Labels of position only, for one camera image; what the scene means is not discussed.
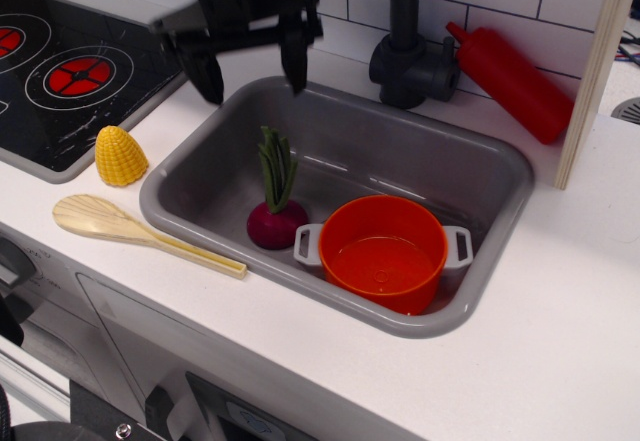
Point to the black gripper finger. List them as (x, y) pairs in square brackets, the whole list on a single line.
[(203, 70), (294, 60)]

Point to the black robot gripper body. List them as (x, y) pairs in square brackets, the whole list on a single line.
[(227, 25)]

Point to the purple toy beet green stem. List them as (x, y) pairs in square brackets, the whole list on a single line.
[(273, 223)]

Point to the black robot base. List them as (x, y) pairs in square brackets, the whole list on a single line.
[(91, 418)]

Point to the grey plastic sink basin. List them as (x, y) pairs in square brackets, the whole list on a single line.
[(346, 147)]

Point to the dark grey toy faucet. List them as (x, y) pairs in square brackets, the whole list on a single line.
[(406, 68)]

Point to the yellow toy corn piece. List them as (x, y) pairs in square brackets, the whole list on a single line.
[(119, 159)]

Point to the black toy stove top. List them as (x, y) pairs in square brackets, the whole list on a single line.
[(66, 73)]

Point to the wooden toy spoon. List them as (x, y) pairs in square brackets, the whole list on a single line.
[(95, 217)]

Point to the red ketchup squeeze bottle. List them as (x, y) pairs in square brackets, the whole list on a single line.
[(509, 78)]

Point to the white toy oven front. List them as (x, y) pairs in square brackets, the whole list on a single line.
[(46, 312)]

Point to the light wooden side panel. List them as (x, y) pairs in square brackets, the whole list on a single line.
[(609, 26)]

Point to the orange toy pot grey handles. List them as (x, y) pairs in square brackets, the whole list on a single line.
[(387, 249)]

